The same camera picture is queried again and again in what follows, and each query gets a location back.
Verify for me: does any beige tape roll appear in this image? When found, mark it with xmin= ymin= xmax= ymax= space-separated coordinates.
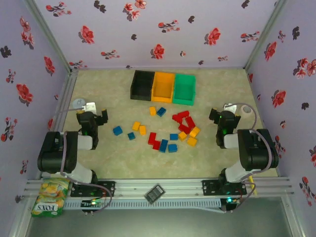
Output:
xmin=240 ymin=105 xmax=254 ymax=121

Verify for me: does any tape roll left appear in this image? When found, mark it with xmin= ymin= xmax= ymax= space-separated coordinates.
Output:
xmin=71 ymin=98 xmax=87 ymax=111

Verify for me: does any green plastic bin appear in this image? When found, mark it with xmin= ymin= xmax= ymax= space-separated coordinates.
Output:
xmin=172 ymin=74 xmax=197 ymax=106

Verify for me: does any black plastic bin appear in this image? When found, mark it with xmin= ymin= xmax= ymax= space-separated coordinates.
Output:
xmin=130 ymin=70 xmax=156 ymax=101

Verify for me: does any orange plastic bin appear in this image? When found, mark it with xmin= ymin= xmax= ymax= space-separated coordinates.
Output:
xmin=151 ymin=71 xmax=176 ymax=104

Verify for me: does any control board with green light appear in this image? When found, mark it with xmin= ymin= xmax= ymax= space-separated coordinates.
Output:
xmin=220 ymin=196 xmax=242 ymax=214
xmin=80 ymin=198 xmax=105 ymax=215

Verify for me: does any green yellow candy bag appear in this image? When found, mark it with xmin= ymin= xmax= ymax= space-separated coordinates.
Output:
xmin=31 ymin=177 xmax=72 ymax=218

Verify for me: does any small black electronic box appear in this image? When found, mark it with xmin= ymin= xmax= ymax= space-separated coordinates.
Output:
xmin=144 ymin=184 xmax=165 ymax=204

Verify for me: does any aluminium side rail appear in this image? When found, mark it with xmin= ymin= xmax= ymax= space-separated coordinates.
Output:
xmin=39 ymin=69 xmax=79 ymax=180

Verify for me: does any yellow cable tie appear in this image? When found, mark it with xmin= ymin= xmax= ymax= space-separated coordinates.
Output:
xmin=248 ymin=175 xmax=259 ymax=198

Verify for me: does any long aluminium base rail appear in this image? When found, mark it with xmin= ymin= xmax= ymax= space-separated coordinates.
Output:
xmin=24 ymin=177 xmax=295 ymax=198

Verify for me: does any white slotted cable duct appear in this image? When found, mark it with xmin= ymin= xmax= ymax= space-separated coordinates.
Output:
xmin=64 ymin=198 xmax=222 ymax=210

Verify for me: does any aluminium frame post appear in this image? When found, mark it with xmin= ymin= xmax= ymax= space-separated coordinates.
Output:
xmin=23 ymin=0 xmax=76 ymax=74
xmin=242 ymin=0 xmax=290 ymax=71

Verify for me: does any aluminium frame leg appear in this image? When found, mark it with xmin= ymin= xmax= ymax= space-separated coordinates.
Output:
xmin=6 ymin=196 xmax=34 ymax=237
xmin=281 ymin=195 xmax=306 ymax=237

